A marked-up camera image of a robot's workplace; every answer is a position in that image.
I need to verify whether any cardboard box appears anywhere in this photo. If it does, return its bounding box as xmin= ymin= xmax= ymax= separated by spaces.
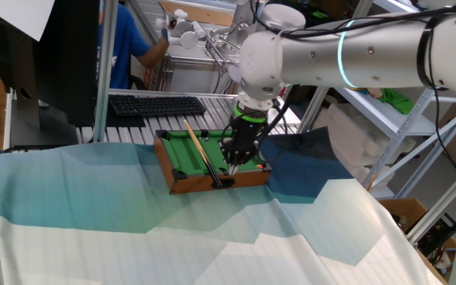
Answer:
xmin=378 ymin=197 xmax=456 ymax=285

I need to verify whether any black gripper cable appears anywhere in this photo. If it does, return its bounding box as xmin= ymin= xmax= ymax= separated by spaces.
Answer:
xmin=256 ymin=84 xmax=299 ymax=164

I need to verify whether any white paper sheet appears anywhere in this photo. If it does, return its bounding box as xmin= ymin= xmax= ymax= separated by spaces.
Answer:
xmin=0 ymin=0 xmax=56 ymax=42

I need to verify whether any black keyboard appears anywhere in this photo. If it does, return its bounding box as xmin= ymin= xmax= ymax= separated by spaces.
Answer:
xmin=108 ymin=94 xmax=207 ymax=118

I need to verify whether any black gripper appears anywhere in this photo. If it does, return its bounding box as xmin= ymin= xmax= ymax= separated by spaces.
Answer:
xmin=219 ymin=117 xmax=268 ymax=176

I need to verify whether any black camera cable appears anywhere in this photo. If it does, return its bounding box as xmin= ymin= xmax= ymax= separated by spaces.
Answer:
xmin=250 ymin=0 xmax=456 ymax=187

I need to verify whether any green cloth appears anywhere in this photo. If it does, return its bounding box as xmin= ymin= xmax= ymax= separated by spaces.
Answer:
xmin=378 ymin=87 xmax=416 ymax=116

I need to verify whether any black monitor with stand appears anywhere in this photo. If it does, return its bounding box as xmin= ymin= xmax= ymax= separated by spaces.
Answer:
xmin=0 ymin=0 xmax=101 ymax=150

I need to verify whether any white teleoperation device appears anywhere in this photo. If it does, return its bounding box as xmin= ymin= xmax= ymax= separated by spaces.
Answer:
xmin=155 ymin=8 xmax=208 ymax=51

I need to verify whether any mini wooden pool table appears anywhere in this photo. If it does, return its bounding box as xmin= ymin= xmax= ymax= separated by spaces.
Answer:
xmin=153 ymin=128 xmax=272 ymax=196

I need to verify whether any blue green white tablecloth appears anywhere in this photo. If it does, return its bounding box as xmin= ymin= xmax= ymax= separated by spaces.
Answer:
xmin=0 ymin=126 xmax=445 ymax=285

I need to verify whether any white foam packaging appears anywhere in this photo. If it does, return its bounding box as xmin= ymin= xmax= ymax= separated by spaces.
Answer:
xmin=313 ymin=101 xmax=417 ymax=185

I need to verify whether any green flange adapter ring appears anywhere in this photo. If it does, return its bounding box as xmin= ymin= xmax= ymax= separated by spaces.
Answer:
xmin=233 ymin=103 xmax=269 ymax=124

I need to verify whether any bare person forearm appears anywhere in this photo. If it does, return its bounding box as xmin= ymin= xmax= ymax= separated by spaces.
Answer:
xmin=136 ymin=37 xmax=170 ymax=70

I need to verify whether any black desk mat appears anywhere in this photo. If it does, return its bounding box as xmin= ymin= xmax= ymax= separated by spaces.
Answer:
xmin=104 ymin=98 xmax=147 ymax=129

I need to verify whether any wooden pool cue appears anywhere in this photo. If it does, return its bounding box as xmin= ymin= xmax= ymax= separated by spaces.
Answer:
xmin=182 ymin=119 xmax=224 ymax=189

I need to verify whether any person in blue shirt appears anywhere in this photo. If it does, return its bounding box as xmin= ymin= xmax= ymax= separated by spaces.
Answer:
xmin=96 ymin=2 xmax=152 ymax=90

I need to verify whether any tan wooden board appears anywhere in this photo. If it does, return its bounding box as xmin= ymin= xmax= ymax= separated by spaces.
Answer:
xmin=158 ymin=1 xmax=235 ymax=28

